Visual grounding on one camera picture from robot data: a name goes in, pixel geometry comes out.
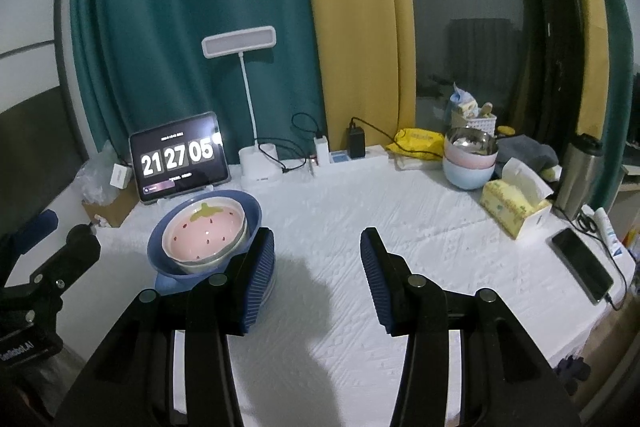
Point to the black smartphone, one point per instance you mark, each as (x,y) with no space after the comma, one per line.
(582,264)

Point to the clear plastic bag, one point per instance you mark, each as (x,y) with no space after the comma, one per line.
(95,179)

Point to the white tube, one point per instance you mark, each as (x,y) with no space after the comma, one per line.
(610,232)

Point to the large blue bowl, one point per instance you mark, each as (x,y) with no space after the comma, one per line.
(250,207)

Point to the cream bowl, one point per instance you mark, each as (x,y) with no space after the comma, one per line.
(215,264)

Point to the grey cloth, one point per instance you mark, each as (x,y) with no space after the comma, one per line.
(525,152)

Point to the small light blue bowl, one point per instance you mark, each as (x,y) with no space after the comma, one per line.
(465,179)

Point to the yellow curtain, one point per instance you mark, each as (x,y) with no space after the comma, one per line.
(590,57)
(360,32)

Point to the yellow sponge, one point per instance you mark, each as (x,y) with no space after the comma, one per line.
(510,207)

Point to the blue plate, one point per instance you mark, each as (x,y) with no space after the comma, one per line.
(170,283)

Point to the teal curtain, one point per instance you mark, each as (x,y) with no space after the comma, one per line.
(175,7)
(617,107)

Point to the yellow packet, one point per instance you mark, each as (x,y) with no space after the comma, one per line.
(420,138)

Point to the white power strip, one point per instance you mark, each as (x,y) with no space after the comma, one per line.
(375,159)

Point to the white woven basket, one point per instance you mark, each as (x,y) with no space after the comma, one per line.
(480,124)

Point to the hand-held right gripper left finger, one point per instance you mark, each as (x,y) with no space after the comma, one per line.
(260,277)

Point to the strawberry print pink bowl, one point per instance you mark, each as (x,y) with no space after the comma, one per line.
(205,229)

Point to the white quilted table cover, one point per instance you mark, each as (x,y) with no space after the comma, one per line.
(325,217)

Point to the small white box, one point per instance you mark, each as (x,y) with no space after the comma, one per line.
(120,177)

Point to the cardboard box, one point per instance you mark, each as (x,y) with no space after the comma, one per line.
(117,207)

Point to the tablet with clock display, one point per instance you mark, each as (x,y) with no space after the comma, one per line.
(175,157)

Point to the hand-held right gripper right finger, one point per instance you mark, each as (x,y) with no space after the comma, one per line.
(375,277)

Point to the clear tablet stand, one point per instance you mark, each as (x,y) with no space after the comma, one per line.
(162,202)

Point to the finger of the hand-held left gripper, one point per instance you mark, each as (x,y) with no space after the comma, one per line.
(37,229)
(80,247)

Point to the blue white snack packet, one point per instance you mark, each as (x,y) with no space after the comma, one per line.
(461,99)

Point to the steel bowl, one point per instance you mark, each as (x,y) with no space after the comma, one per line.
(470,139)

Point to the small pink bowl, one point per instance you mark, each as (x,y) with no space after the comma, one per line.
(470,161)

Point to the white charger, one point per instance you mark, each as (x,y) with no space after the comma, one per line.
(321,152)

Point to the white desk lamp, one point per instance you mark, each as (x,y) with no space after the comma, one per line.
(260,169)

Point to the steel flask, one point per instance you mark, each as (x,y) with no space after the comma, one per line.
(575,177)

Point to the black charger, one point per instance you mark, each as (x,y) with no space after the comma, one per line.
(356,142)

